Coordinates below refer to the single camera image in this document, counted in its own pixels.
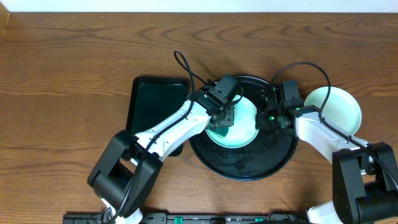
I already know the green sponge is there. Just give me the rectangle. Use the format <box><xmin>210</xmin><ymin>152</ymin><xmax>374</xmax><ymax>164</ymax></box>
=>
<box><xmin>213</xmin><ymin>126</ymin><xmax>229</xmax><ymax>138</ymax></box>

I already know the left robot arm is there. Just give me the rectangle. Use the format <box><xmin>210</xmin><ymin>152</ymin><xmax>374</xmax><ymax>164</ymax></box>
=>
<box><xmin>87</xmin><ymin>88</ymin><xmax>241</xmax><ymax>223</ymax></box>

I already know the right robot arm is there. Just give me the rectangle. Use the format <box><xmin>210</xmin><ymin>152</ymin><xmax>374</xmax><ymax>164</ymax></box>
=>
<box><xmin>256</xmin><ymin>106</ymin><xmax>397</xmax><ymax>223</ymax></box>

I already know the light green plate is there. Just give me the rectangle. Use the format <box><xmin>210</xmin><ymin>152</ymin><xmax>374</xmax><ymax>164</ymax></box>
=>
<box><xmin>304</xmin><ymin>86</ymin><xmax>362</xmax><ymax>136</ymax></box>
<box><xmin>206</xmin><ymin>97</ymin><xmax>259</xmax><ymax>149</ymax></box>

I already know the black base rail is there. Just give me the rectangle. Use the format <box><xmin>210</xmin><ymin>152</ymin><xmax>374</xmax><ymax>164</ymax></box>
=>
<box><xmin>62</xmin><ymin>211</ymin><xmax>312</xmax><ymax>224</ymax></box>

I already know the black rectangular tray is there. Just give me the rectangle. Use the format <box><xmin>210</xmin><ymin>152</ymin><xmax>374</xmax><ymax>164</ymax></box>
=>
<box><xmin>125</xmin><ymin>76</ymin><xmax>189</xmax><ymax>157</ymax></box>

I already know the round black tray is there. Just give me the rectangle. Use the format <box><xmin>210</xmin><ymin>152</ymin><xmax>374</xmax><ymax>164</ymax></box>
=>
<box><xmin>189</xmin><ymin>75</ymin><xmax>298</xmax><ymax>181</ymax></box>

